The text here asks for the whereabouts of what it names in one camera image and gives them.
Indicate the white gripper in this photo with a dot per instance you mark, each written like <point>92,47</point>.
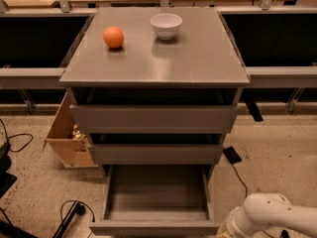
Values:
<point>235,222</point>

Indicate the grey bottom drawer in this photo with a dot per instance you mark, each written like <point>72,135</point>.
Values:
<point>156,201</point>

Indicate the grey drawer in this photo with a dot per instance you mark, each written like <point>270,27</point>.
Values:
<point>156,201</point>
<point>155,119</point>
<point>155,154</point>

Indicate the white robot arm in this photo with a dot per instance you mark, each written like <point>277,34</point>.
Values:
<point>262,211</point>

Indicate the grey middle drawer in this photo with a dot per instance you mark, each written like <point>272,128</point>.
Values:
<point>155,154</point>

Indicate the grey drawer cabinet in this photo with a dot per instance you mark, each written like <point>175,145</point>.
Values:
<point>198,67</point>

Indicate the grey top drawer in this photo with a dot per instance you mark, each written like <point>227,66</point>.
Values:
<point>155,119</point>

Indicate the black power adapter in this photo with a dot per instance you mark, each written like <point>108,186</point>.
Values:
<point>231,155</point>

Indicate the cardboard box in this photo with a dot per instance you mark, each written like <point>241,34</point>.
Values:
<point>70,149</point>

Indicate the white ceramic bowl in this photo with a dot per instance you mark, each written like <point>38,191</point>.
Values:
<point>166,26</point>

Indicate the orange ball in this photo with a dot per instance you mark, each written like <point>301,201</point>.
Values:
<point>113,37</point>

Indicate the black equipment left edge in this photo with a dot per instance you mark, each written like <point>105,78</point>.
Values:
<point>7,229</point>

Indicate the black stand with cable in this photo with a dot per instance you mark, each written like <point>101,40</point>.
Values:
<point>77,207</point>

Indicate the grey metal rail frame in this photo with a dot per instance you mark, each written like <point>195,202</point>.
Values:
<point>260,76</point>

